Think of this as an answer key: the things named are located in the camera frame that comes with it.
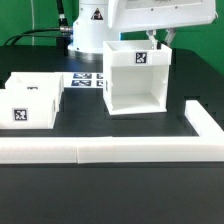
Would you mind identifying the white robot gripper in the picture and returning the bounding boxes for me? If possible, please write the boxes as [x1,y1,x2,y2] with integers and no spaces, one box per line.
[108,0,216,50]

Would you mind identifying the white drawer cabinet box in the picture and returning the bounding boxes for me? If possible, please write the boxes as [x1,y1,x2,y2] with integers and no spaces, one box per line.
[103,40,172,115]

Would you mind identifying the white front drawer tray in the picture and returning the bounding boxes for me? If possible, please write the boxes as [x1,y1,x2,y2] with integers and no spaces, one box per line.
[0,89,58,129]

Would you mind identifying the white drawer tray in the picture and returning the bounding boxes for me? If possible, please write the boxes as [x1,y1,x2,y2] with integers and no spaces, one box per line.
[5,72,64,100]
[0,89,58,129]

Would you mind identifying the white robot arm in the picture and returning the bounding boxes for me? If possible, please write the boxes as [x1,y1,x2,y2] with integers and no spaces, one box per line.
[68,0,217,60]

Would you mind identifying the white rear drawer tray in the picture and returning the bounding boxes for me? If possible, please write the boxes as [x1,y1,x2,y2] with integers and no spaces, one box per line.
[5,72,64,100]

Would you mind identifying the white marker sheet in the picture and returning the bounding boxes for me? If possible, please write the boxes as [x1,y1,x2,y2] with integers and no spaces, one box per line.
[62,72,104,88]

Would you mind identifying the white L-shaped fence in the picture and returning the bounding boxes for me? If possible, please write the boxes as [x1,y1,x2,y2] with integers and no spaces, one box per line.
[0,100,224,164]

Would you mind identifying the black cables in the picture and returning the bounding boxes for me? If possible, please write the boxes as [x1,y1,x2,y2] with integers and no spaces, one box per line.
[3,0,74,47]

